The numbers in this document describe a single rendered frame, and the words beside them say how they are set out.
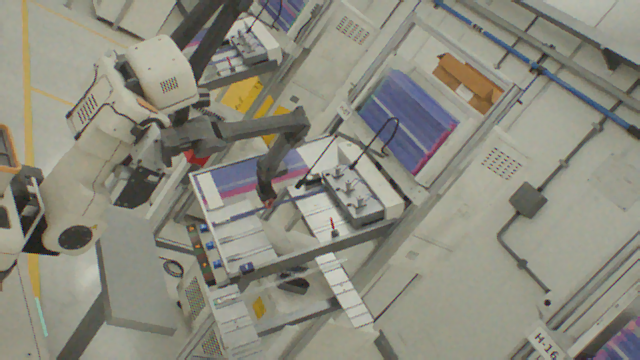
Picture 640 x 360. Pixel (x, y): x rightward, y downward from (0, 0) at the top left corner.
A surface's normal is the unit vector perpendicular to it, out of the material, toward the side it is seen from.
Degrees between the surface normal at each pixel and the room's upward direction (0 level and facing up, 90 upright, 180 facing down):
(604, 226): 90
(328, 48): 90
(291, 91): 90
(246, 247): 42
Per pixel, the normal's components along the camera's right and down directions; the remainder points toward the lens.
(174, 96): 0.49, 0.62
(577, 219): -0.72, -0.31
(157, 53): -0.09, -0.67
